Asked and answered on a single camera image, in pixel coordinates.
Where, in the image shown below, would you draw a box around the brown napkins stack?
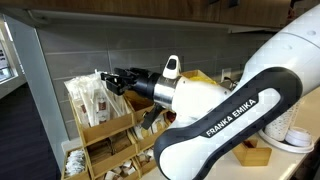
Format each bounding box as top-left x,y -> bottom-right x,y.
85,130 -> 133,165

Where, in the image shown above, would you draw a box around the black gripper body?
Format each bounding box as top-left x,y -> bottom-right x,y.
132,68 -> 163,101

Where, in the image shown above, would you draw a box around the white cup lids stack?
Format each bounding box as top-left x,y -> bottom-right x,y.
284,127 -> 313,148

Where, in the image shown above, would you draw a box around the bright window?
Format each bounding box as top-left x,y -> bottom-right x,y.
0,18 -> 19,84

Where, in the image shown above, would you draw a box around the wooden tiered condiment rack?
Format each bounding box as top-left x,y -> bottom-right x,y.
60,69 -> 218,180

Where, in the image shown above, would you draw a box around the patterned paper cup stack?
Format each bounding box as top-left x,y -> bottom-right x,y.
264,99 -> 302,143

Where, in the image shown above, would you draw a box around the red ketchup packets pile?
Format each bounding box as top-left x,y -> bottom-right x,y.
165,110 -> 177,124

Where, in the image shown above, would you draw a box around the white creamer cups pile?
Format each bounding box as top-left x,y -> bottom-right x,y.
103,159 -> 138,180
136,146 -> 156,165

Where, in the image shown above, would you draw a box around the white printed condiment packets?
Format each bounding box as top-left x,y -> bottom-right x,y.
133,114 -> 169,141

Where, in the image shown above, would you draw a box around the white wall power outlet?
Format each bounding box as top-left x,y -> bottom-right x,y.
220,67 -> 233,83

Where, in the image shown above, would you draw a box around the wrapped straws and utensils bundle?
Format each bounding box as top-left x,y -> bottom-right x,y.
64,69 -> 132,128

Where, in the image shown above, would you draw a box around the black power cable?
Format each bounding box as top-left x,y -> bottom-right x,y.
223,76 -> 238,86

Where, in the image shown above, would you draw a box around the wooden upper cabinet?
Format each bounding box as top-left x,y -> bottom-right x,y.
0,0 -> 292,30

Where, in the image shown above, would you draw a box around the clear wrapped white packets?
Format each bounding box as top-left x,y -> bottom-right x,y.
64,149 -> 87,177

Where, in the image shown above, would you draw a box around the small wooden tea box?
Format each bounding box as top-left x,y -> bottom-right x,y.
232,137 -> 273,167

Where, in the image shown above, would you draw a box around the yellow condiment packets pile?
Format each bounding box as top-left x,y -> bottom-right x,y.
188,74 -> 218,86

